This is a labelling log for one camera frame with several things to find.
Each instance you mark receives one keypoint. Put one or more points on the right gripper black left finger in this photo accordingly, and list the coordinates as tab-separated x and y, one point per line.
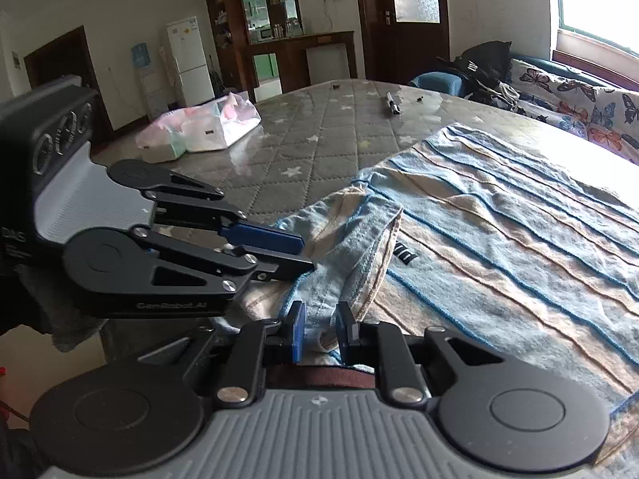
258	345

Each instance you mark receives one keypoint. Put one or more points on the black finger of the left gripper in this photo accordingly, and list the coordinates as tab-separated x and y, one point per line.
273	265
263	237

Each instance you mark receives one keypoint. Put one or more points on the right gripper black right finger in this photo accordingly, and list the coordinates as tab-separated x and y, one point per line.
383	347

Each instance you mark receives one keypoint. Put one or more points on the blue striped knitted garment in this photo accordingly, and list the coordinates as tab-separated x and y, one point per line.
466	231

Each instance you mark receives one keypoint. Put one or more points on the pink white storage bag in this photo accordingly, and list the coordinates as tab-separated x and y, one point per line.
213	126

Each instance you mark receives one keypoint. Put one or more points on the water dispenser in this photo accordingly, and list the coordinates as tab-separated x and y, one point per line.
153	91

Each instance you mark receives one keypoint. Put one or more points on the black marker pen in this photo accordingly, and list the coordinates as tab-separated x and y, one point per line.
393	104

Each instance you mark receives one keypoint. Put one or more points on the white refrigerator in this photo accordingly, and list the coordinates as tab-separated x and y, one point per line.
187	62

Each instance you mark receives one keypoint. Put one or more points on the dark wooden cabinet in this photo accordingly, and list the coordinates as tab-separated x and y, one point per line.
249	33

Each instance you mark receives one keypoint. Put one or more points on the blue sofa bench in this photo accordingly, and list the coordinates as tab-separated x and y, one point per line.
449	84

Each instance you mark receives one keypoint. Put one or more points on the dark wooden door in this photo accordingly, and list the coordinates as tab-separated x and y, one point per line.
402	39

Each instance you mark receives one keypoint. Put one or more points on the black bag on sofa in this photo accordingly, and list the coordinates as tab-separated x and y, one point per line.
483	70

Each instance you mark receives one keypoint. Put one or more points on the long butterfly print cushion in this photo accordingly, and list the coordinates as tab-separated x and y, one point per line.
564	103

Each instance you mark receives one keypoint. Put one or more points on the large butterfly print cushion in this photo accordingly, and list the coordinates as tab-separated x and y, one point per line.
614	122

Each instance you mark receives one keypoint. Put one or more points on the window with green frame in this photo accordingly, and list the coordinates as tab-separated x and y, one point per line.
612	22

